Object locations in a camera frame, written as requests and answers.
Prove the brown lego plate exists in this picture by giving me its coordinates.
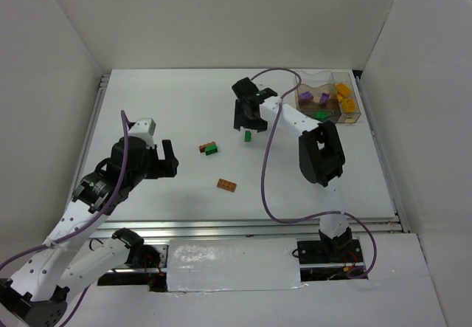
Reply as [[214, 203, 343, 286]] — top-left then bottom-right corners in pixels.
[[198, 142, 215, 153]]

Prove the green curved lego brick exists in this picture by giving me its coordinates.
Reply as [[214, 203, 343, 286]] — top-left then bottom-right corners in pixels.
[[204, 142, 218, 156]]

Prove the green rounded lego brick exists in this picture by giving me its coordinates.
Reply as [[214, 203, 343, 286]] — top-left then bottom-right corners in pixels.
[[314, 111, 330, 120]]

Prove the purple lego plate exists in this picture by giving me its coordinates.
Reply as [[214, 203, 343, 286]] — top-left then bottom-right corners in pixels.
[[319, 92, 330, 105]]

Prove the yellow striped lego brick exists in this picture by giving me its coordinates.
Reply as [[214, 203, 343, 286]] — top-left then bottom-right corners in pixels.
[[337, 94, 346, 103]]

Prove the yellow rectangular lego brick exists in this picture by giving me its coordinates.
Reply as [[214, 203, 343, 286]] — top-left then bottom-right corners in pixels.
[[336, 83, 352, 97]]

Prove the yellow butterfly lego brick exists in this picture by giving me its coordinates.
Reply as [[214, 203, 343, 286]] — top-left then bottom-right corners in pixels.
[[341, 98, 357, 113]]

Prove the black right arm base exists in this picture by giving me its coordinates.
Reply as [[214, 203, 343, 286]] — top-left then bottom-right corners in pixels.
[[292, 239, 364, 267]]

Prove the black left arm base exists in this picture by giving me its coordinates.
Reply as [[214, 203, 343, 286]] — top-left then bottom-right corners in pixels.
[[97, 244, 169, 292]]

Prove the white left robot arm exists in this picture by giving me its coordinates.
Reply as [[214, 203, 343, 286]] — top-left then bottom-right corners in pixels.
[[1, 136, 178, 326]]

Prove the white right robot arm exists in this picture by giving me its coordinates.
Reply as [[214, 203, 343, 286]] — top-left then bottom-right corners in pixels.
[[232, 78, 353, 258]]

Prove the orange-brown lego plate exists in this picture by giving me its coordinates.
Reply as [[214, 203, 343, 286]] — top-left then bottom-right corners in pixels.
[[216, 179, 237, 193]]

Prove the clear stepped sorting container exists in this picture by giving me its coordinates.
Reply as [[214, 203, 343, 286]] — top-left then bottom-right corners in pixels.
[[295, 70, 341, 123]]

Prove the clear narrow sorting bin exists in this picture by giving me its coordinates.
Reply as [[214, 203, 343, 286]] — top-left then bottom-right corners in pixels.
[[333, 72, 361, 124]]

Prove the white foil cover panel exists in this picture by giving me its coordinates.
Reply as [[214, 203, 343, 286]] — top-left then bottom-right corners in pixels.
[[167, 238, 302, 292]]

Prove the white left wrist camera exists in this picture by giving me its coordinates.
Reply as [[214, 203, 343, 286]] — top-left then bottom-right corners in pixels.
[[128, 118, 156, 148]]

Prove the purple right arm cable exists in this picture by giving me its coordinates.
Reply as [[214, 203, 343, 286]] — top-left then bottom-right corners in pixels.
[[251, 68, 378, 280]]

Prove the aluminium table edge rail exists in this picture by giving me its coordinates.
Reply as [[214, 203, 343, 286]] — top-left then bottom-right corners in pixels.
[[94, 218, 411, 240]]

